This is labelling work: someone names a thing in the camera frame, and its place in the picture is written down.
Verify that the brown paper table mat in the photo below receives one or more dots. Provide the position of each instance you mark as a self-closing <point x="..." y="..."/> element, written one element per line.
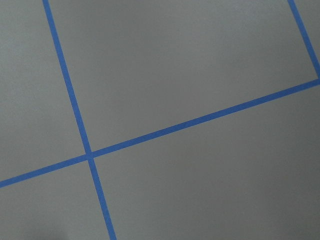
<point x="139" y="66"/>

